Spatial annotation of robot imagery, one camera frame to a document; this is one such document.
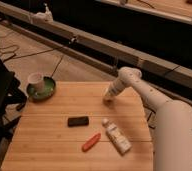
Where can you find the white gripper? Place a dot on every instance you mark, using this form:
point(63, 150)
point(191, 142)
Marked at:
point(115, 88)

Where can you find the white sponge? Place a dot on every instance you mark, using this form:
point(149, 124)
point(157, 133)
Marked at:
point(108, 100)

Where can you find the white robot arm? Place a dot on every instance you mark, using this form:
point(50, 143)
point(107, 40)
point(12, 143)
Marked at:
point(173, 131)

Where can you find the black rectangular block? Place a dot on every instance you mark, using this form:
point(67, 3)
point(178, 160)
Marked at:
point(78, 121)

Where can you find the white lotion bottle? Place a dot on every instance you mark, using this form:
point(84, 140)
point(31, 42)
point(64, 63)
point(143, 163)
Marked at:
point(120, 141)

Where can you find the green plate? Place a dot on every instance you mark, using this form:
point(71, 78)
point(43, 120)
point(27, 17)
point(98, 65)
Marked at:
point(46, 91)

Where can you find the white cup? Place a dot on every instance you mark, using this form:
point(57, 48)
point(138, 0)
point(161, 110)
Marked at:
point(37, 81)

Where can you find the grey metal rail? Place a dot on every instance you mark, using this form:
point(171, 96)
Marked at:
point(111, 31)

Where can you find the white object on rail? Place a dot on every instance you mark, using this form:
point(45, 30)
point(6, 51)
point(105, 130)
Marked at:
point(46, 16)

